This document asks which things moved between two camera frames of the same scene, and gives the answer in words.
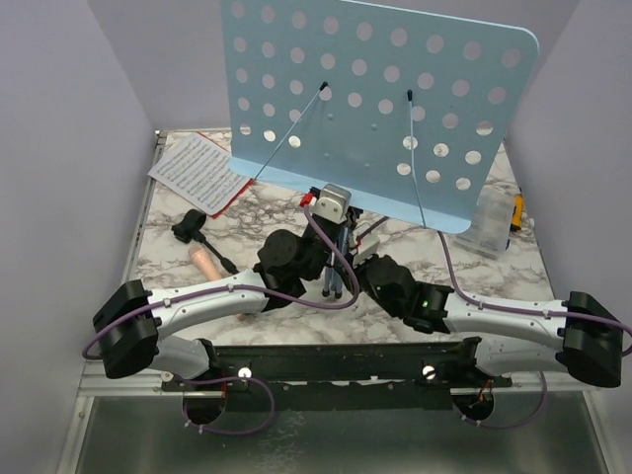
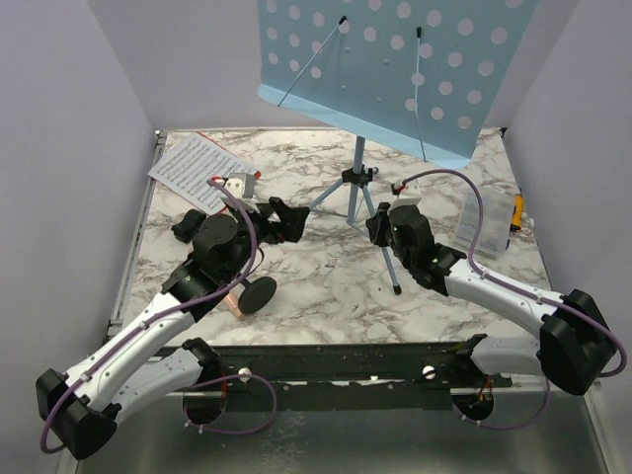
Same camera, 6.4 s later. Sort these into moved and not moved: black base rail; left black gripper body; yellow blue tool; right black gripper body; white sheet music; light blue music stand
Moved: left black gripper body; right black gripper body; light blue music stand
Not moved: white sheet music; black base rail; yellow blue tool
